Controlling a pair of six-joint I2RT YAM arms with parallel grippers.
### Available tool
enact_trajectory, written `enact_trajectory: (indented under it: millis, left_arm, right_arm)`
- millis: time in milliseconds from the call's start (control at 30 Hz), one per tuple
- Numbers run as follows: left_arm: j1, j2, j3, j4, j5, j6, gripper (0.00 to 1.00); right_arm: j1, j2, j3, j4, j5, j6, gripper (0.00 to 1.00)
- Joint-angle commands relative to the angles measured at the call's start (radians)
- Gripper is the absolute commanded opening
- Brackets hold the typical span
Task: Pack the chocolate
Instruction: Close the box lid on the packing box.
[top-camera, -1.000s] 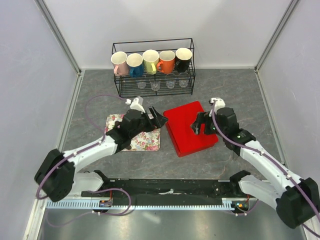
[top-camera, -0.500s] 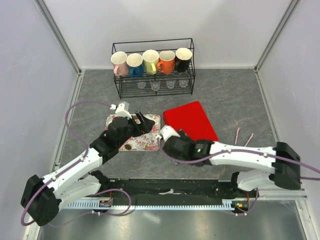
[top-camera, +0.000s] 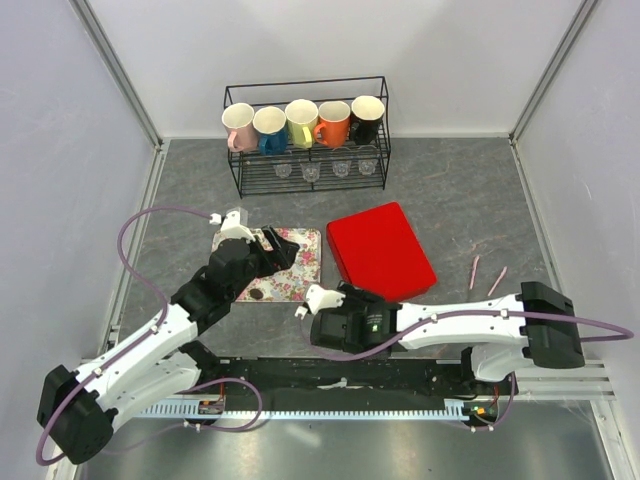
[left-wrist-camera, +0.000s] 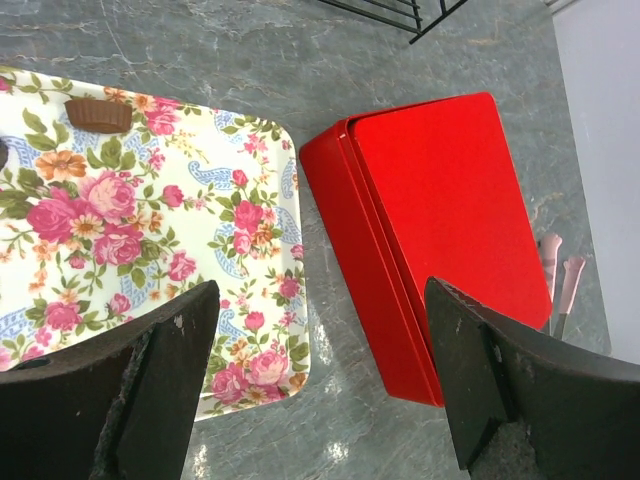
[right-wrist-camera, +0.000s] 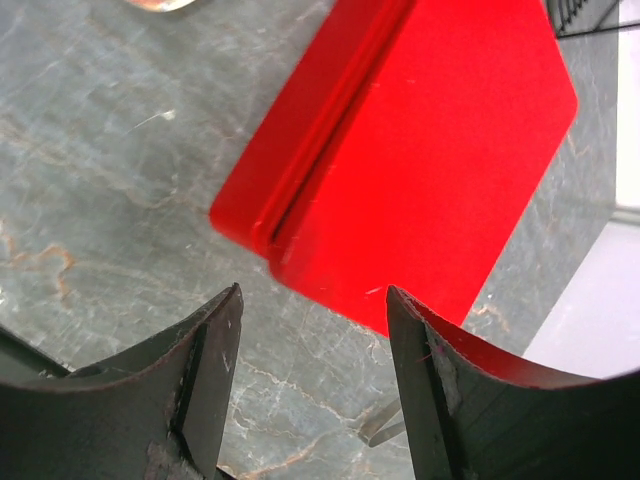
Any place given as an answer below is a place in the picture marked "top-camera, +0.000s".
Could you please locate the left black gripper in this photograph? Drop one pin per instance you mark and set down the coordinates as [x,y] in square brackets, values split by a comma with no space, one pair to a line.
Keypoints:
[283,249]

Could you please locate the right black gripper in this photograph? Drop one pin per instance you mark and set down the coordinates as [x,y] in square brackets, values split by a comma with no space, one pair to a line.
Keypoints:
[364,300]

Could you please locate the floral serving tray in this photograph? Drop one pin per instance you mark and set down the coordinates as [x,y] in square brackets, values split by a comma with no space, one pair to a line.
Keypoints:
[292,281]

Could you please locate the red box lid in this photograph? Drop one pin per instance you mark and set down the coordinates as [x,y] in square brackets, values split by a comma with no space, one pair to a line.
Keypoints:
[377,250]

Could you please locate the pink-tipped metal tongs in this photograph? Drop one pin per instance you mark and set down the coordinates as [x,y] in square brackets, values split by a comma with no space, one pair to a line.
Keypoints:
[473,274]

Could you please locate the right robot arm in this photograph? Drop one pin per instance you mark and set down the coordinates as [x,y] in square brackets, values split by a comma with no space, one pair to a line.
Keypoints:
[532,327]

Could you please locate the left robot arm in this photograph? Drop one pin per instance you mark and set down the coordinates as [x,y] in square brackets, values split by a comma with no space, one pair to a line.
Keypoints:
[81,409]

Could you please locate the clear glass cup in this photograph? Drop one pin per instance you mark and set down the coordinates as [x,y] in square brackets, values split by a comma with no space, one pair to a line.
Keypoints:
[341,168]
[311,171]
[367,167]
[283,170]

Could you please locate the pink mug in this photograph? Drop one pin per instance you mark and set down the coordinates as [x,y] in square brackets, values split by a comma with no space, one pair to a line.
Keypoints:
[237,120]

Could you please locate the orange mug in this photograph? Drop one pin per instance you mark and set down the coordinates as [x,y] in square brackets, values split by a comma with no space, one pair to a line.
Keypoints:
[333,124]

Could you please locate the blue mug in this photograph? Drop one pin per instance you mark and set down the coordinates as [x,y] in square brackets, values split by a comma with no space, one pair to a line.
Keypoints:
[270,122]

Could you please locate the yellow-green mug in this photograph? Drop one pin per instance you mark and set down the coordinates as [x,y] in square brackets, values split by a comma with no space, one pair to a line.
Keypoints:
[302,118]

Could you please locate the black and red mug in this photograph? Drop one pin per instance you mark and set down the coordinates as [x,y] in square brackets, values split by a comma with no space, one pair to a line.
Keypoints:
[366,116]

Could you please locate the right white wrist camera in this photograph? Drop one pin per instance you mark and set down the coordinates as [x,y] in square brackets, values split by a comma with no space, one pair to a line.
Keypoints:
[318,298]

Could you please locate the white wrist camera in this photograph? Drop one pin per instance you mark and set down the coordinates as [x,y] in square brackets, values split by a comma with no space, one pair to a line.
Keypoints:
[233,225]
[318,298]

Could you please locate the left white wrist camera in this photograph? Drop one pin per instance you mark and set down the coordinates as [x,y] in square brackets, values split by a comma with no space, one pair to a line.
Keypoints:
[233,225]

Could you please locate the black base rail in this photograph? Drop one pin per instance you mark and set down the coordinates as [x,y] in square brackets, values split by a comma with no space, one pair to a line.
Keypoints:
[315,385]

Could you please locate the black wire mug rack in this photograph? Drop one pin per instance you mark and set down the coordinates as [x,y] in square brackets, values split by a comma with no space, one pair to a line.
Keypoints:
[253,173]

